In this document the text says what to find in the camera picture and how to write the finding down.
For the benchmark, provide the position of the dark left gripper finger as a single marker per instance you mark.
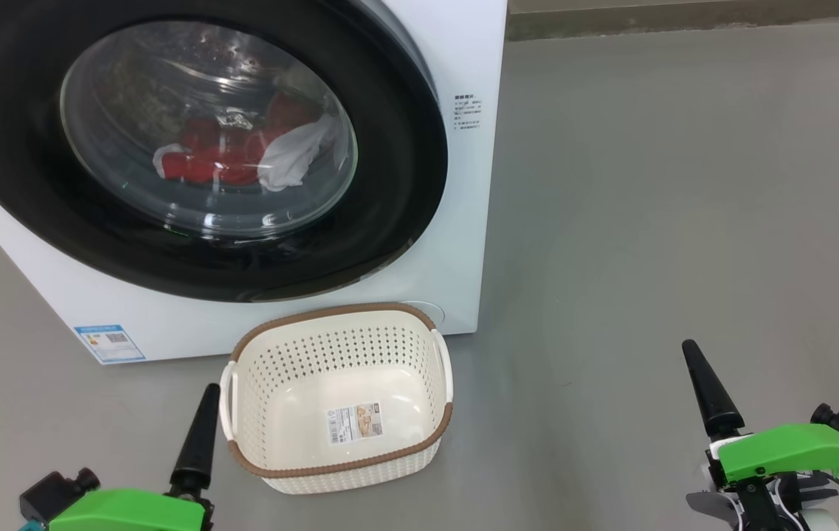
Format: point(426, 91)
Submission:
point(198, 450)

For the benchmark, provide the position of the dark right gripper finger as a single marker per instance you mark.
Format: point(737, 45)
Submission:
point(714, 405)

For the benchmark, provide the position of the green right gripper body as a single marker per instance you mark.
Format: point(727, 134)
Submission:
point(788, 450)

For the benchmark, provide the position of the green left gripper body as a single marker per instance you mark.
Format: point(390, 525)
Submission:
point(124, 512)

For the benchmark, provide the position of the red garment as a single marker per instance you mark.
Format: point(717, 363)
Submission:
point(220, 158)

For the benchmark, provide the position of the black round glass washer door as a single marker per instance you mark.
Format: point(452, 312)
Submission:
point(389, 184)

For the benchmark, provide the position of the cream perforated basket brown rim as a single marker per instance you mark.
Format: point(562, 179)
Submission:
point(389, 332)

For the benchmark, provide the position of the white front-load washing machine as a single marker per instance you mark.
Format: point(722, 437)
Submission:
point(456, 221)

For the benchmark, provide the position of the stainless steel washing machine drum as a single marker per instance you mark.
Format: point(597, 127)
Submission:
point(139, 96)

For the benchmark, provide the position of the blue energy label sticker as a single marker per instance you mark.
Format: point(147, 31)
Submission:
point(109, 343)

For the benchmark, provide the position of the round white filter cover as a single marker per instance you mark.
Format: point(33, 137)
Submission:
point(430, 311)

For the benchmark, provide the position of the dark baseboard strip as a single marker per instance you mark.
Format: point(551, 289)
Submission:
point(685, 18)

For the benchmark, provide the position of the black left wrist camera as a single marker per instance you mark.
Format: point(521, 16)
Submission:
point(50, 495)

